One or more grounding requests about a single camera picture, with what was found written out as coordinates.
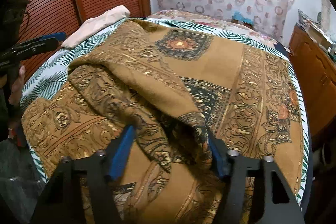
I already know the gold brown patterned scarf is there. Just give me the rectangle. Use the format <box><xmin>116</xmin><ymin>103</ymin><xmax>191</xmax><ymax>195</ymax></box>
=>
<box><xmin>22</xmin><ymin>19</ymin><xmax>304</xmax><ymax>223</ymax></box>

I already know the person's left hand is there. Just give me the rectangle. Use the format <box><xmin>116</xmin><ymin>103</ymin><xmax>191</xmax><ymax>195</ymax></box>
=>
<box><xmin>9</xmin><ymin>65</ymin><xmax>26</xmax><ymax>107</ymax></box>

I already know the beige folded cloth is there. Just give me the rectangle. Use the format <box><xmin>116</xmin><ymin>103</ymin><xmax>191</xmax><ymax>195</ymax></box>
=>
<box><xmin>62</xmin><ymin>5</ymin><xmax>130</xmax><ymax>49</ymax></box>

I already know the palm leaf print blanket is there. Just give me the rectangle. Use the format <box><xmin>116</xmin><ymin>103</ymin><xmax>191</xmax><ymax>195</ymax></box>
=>
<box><xmin>21</xmin><ymin>18</ymin><xmax>310</xmax><ymax>208</ymax></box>

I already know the wooden sideboard cabinet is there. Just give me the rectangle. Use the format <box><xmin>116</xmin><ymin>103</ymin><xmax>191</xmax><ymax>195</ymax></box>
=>
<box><xmin>289</xmin><ymin>25</ymin><xmax>335</xmax><ymax>141</ymax></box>

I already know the blue item on box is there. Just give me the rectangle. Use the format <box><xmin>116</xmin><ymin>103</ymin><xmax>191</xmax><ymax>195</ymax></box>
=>
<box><xmin>232</xmin><ymin>11</ymin><xmax>253</xmax><ymax>26</ymax></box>

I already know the floral bedspread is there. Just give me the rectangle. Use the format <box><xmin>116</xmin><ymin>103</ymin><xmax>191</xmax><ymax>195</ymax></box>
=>
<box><xmin>149</xmin><ymin>10</ymin><xmax>278</xmax><ymax>48</ymax></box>

